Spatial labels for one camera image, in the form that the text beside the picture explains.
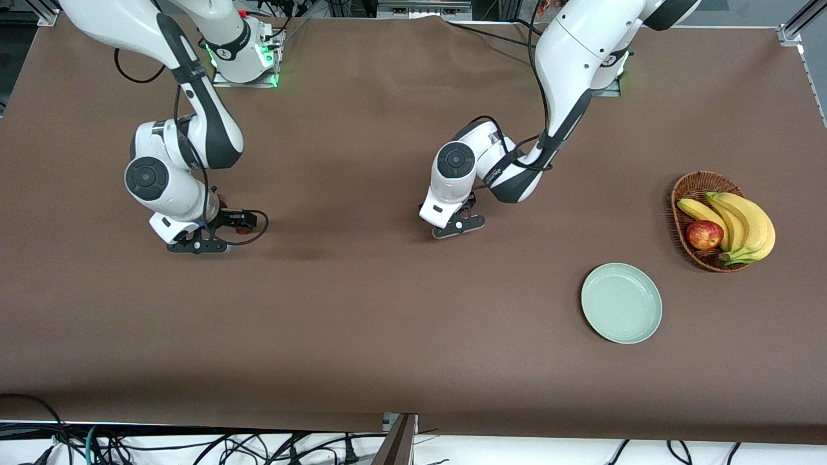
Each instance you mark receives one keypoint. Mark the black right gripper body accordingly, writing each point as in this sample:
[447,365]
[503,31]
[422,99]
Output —
[227,218]

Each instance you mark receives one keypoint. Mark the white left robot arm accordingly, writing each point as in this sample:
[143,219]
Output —
[575,51]

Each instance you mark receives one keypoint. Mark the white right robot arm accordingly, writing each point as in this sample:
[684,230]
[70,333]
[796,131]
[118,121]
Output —
[152,177]

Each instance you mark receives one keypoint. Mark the pale green round plate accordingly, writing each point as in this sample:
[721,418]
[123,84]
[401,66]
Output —
[614,297]

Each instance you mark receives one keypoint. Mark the brown table cover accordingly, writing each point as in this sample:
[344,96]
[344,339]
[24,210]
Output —
[387,323]

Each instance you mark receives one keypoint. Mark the grey metal box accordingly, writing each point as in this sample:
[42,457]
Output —
[423,8]

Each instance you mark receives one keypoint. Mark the brown wicker basket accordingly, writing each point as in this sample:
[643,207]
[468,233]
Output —
[694,184]

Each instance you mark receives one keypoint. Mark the small yellow banana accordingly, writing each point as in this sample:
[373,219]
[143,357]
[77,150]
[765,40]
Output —
[701,212]

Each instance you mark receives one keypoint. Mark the red yellow apple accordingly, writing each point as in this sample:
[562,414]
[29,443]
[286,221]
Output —
[704,236]

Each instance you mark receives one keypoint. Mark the large yellow banana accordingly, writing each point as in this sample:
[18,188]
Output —
[765,232]

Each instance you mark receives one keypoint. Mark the aluminium frame profile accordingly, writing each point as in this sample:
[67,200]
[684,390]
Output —
[791,37]
[48,14]

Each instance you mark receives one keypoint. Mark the brown post with bracket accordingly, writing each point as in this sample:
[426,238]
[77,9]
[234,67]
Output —
[397,445]

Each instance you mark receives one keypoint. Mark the aluminium table edge rail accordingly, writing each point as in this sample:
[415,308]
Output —
[815,84]

